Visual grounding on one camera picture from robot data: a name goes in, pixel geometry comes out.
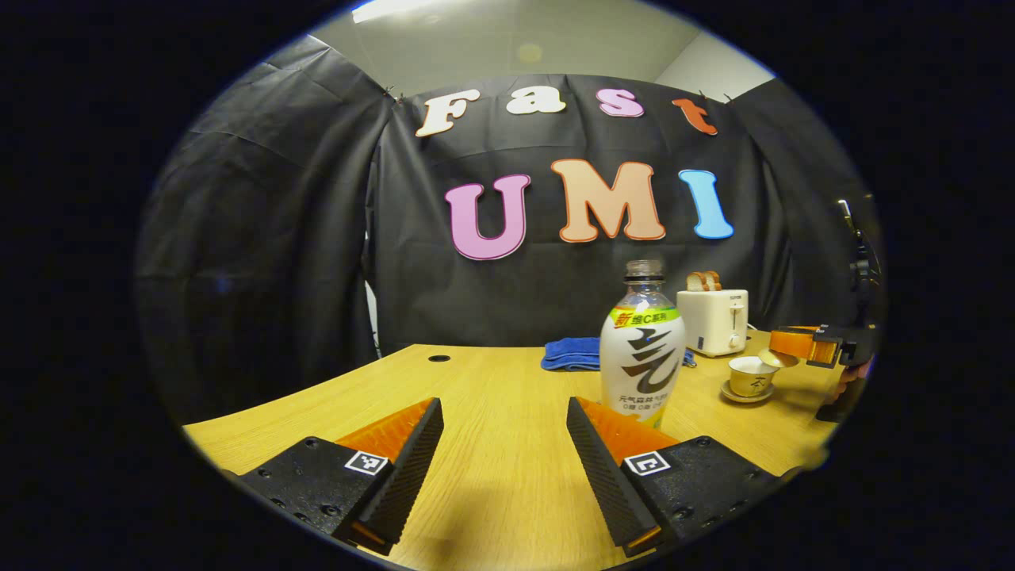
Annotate clear water bottle white label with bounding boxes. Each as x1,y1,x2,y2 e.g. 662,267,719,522
599,259,688,429

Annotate cream ceramic teacup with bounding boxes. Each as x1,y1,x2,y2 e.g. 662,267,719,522
729,356,779,398

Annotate black backdrop cloth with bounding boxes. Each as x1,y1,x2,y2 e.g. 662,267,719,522
135,36,885,429

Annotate white toaster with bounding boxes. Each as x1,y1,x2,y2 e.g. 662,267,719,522
676,289,749,358

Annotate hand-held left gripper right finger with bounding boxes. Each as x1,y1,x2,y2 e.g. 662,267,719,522
566,397,798,558

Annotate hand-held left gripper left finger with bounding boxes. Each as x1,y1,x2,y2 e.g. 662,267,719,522
226,397,445,556

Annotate ceiling light strip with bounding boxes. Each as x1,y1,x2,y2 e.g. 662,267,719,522
351,0,446,24

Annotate blue folded towel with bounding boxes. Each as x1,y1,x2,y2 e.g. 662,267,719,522
542,337,697,372

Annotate cream ceramic saucer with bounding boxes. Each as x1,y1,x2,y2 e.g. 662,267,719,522
720,381,776,404

